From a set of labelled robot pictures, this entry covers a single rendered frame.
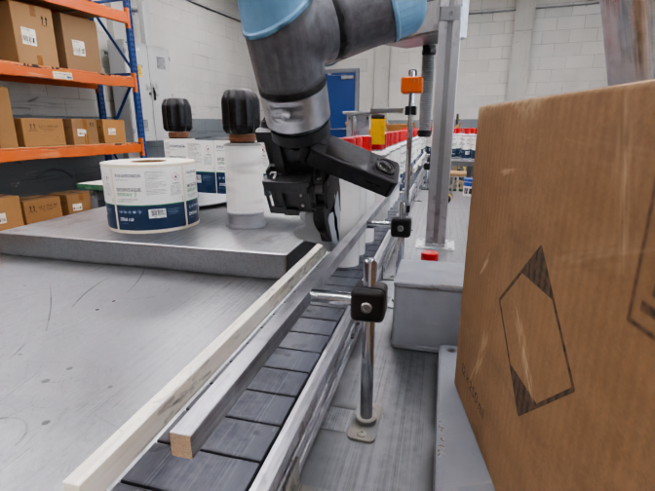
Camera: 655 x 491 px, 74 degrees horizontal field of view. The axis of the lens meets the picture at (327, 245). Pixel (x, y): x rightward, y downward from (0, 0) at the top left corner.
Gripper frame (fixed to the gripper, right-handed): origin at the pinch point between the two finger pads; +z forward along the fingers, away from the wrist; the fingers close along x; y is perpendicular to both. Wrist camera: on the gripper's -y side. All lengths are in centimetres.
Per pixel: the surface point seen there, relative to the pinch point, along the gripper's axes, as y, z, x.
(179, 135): 59, 14, -53
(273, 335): -3.7, -19.5, 28.4
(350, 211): -1.3, -1.5, -5.7
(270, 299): 3.5, -6.7, 16.1
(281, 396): -2.4, -10.2, 28.5
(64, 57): 342, 86, -307
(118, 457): 3.5, -18.7, 37.7
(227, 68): 372, 252, -668
